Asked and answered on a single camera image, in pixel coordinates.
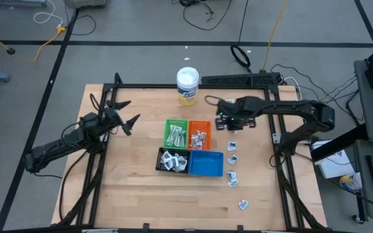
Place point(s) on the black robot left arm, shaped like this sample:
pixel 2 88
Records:
pixel 53 149

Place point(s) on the grey metal bar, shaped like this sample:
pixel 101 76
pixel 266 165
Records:
pixel 18 2

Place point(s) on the wipes canister yellow blue label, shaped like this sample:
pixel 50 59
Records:
pixel 350 182

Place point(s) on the scattered small packets right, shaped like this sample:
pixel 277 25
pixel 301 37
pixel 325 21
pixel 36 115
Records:
pixel 243 204

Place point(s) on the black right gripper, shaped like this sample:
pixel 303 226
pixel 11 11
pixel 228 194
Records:
pixel 238 110

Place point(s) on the black round floor plug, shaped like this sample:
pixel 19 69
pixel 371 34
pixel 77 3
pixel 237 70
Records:
pixel 10 50

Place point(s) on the white towelette packet dark label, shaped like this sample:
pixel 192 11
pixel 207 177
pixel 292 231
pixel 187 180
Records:
pixel 166 157
pixel 182 159
pixel 184 166
pixel 177 167
pixel 174 158
pixel 168 165

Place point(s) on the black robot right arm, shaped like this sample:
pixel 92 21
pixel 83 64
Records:
pixel 290 106

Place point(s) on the orange plastic basket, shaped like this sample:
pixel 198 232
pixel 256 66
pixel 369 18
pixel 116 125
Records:
pixel 199 124

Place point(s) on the black plastic basket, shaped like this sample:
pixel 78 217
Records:
pixel 173 149

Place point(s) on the white packet red print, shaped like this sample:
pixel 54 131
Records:
pixel 195 142

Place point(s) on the Lysol wipes canister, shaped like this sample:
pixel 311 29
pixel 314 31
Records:
pixel 187 81

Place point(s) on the green plastic basket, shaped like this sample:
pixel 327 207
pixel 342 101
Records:
pixel 175 120

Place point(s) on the grey equipment box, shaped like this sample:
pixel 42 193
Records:
pixel 84 2

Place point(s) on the blue plastic basket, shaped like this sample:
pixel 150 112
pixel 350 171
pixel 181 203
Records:
pixel 206 163

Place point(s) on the black aluminium table frame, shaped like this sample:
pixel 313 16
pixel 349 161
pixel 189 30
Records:
pixel 147 86

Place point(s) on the wrappers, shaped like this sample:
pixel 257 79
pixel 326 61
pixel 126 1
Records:
pixel 177 142

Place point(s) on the grey desk with keyboard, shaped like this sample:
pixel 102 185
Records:
pixel 368 207

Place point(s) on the white cardboard box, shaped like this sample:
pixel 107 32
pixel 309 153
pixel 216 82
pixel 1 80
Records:
pixel 332 165

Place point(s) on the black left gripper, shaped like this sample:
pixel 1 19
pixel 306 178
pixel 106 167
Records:
pixel 108 121

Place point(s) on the black desk beam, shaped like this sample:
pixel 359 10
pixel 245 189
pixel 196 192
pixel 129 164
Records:
pixel 338 145

